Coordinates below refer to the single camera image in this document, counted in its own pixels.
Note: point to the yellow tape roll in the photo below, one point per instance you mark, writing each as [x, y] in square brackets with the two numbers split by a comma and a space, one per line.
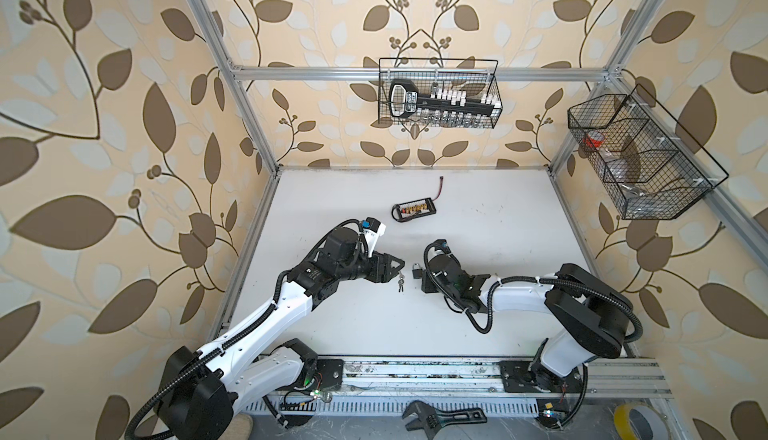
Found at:
[636, 421]

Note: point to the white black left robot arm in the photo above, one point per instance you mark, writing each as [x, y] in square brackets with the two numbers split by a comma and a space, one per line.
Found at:
[202, 391]

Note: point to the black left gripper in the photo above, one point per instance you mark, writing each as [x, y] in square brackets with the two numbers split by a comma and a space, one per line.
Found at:
[385, 275]

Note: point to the black wire basket right wall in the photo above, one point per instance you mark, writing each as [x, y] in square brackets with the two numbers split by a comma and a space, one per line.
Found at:
[652, 165]

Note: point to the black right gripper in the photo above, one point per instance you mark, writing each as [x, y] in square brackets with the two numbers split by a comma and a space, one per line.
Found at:
[426, 284]

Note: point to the black socket tool set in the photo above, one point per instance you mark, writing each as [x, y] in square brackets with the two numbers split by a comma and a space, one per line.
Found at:
[404, 99]

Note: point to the black adjustable wrench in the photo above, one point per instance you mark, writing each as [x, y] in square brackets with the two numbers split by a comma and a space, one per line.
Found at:
[424, 417]

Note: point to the black wire basket back wall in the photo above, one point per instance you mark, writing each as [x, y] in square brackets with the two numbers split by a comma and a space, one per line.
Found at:
[473, 76]

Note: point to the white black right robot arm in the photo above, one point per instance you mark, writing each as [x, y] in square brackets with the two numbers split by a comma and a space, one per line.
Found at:
[595, 320]

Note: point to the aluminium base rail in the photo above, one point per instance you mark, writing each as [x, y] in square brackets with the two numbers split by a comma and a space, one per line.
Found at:
[385, 385]

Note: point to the black wire basket wall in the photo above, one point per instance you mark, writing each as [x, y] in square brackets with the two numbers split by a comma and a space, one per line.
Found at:
[652, 165]
[473, 76]

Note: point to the black charging board yellow connectors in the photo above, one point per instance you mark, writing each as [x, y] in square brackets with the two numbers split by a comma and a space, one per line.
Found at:
[407, 211]

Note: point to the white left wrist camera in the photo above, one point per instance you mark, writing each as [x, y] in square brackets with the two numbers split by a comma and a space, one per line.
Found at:
[372, 230]

